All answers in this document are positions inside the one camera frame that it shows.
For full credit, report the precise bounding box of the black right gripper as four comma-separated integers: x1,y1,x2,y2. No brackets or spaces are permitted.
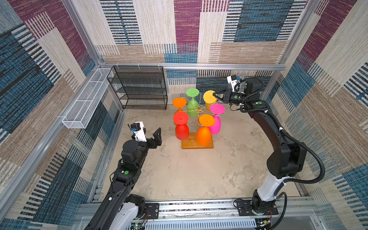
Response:
212,88,248,105

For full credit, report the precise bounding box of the yellow wine glass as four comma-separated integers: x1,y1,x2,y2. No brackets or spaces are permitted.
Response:
203,90,217,112

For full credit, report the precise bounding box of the pink wine glass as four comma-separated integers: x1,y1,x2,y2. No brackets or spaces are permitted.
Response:
209,103,225,135

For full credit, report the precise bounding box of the orange wine glass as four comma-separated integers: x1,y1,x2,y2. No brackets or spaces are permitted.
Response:
195,114,215,146
172,97,187,126

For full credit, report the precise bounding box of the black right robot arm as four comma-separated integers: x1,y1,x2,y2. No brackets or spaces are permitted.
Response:
213,75,307,215

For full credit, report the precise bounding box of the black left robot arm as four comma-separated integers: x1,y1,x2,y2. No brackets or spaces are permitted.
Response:
85,123,162,230

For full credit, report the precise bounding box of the red wine glass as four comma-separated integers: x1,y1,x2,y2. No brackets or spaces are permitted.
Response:
173,112,190,140

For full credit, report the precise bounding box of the green wine glass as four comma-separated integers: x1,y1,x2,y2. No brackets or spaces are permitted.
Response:
186,88,199,117

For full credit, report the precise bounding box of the wooden rack base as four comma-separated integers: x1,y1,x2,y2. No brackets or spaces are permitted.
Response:
181,132,215,150

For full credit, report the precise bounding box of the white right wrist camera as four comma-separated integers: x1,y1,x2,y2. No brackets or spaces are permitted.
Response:
227,75,241,92

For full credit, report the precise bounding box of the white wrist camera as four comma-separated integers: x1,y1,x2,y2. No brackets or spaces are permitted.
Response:
129,121,147,142
227,75,241,92

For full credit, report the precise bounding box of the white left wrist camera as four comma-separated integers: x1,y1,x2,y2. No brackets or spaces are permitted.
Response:
129,121,147,142

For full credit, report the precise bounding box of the gold wire glass rack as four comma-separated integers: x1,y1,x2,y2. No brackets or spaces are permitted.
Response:
185,92,213,131

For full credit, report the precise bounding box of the black wire mesh shelf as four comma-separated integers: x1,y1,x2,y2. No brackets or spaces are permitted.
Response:
107,66,168,110

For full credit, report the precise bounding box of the white wire mesh basket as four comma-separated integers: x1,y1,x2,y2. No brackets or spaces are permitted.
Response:
62,68,111,129

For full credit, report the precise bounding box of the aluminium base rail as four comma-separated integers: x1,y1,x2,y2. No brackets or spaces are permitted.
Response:
146,196,320,220

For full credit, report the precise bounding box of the white slotted cable duct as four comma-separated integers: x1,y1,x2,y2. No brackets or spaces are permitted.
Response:
114,218,257,230

